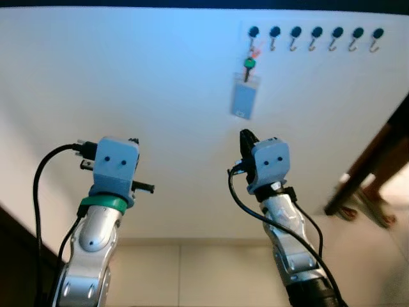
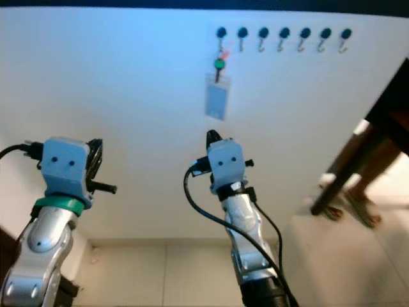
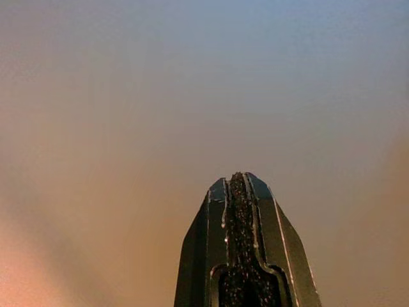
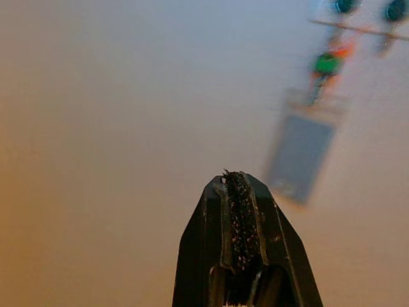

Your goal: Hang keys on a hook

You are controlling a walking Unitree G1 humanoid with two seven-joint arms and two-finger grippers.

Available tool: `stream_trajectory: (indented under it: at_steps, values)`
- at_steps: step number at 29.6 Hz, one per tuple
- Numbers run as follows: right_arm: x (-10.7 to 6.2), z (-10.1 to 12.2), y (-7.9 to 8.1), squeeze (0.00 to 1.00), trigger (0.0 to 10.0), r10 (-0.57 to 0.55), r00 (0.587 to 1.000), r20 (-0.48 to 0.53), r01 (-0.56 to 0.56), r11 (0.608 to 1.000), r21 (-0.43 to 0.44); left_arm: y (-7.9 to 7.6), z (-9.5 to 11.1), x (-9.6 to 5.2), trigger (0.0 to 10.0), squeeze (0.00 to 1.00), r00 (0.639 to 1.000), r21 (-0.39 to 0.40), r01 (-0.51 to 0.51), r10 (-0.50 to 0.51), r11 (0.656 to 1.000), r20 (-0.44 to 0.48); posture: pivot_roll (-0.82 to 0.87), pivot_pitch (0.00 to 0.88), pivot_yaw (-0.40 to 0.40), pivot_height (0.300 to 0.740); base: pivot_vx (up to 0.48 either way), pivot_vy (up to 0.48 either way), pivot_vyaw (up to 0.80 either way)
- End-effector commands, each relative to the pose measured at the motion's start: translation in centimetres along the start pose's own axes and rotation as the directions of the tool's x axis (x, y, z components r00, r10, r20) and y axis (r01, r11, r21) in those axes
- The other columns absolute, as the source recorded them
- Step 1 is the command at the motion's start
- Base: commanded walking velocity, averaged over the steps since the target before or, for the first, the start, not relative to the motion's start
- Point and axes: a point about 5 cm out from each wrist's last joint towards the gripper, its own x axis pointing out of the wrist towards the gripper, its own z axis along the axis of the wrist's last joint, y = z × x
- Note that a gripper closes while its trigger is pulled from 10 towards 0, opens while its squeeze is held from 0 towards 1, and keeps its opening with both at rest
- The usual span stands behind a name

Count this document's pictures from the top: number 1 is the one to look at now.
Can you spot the clear card holder tag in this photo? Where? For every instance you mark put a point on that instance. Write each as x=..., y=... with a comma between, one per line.
x=243, y=97

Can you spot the round dark metal wall hook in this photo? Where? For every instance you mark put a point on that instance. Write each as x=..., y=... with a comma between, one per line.
x=337, y=32
x=254, y=32
x=378, y=32
x=275, y=32
x=317, y=32
x=296, y=32
x=358, y=32

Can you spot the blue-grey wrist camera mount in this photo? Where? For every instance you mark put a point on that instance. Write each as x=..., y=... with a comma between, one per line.
x=115, y=167
x=270, y=163

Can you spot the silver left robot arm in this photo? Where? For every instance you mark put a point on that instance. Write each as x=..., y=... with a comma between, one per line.
x=92, y=236

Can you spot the green-headed key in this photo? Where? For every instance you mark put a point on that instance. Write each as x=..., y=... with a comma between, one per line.
x=249, y=63

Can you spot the person's foot in sandal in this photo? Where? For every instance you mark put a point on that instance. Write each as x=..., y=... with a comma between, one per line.
x=348, y=212

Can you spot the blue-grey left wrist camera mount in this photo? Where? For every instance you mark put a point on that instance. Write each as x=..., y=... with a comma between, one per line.
x=115, y=167

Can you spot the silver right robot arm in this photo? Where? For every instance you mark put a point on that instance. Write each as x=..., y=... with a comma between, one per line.
x=287, y=236

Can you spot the orange zip tie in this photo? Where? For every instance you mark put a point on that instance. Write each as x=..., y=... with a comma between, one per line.
x=256, y=51

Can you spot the white hook rail strip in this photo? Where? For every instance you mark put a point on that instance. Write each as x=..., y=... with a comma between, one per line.
x=326, y=43

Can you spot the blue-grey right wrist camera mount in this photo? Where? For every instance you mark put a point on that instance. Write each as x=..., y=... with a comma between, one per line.
x=270, y=163

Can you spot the dark wooden table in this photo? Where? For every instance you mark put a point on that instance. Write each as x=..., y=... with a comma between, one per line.
x=377, y=157

